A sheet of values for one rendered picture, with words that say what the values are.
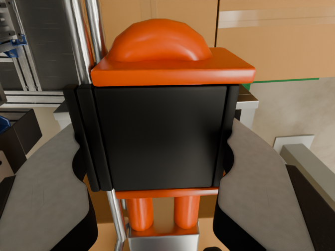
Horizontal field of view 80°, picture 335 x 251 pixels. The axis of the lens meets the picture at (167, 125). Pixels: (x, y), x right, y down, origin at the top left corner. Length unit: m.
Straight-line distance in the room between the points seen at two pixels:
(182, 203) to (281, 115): 1.53
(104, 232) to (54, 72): 0.88
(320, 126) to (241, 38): 1.30
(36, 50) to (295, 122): 1.68
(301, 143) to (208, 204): 1.49
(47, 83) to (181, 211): 1.10
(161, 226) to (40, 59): 1.07
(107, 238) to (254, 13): 0.72
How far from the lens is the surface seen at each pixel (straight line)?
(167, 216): 0.20
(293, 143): 1.85
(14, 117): 0.62
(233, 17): 0.72
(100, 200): 0.48
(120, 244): 0.23
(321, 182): 1.60
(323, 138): 1.99
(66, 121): 0.79
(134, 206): 0.17
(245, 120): 0.80
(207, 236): 0.50
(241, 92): 0.82
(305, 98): 1.69
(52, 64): 1.16
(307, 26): 0.84
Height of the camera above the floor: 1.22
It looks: 59 degrees down
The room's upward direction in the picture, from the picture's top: 174 degrees clockwise
